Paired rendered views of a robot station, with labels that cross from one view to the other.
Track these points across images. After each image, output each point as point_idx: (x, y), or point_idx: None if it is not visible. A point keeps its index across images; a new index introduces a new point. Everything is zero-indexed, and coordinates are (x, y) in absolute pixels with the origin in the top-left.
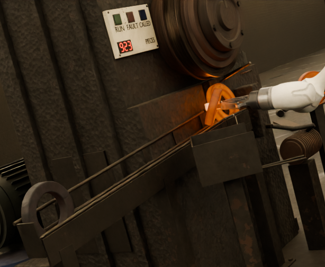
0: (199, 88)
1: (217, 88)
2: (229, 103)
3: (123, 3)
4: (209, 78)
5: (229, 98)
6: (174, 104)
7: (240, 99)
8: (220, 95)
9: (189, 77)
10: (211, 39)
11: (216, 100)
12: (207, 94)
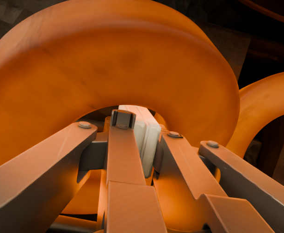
0: (220, 44)
1: (176, 14)
2: (7, 162)
3: None
4: None
5: (233, 157)
6: None
7: (107, 230)
8: (122, 64)
9: (247, 9)
10: None
11: None
12: (239, 90)
